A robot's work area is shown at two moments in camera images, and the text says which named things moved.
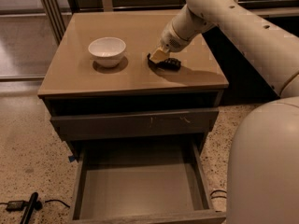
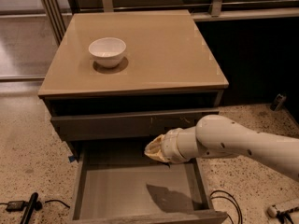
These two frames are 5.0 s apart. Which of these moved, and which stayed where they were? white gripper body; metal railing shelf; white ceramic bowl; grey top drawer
Moved: white gripper body
Stayed: white ceramic bowl; grey top drawer; metal railing shelf
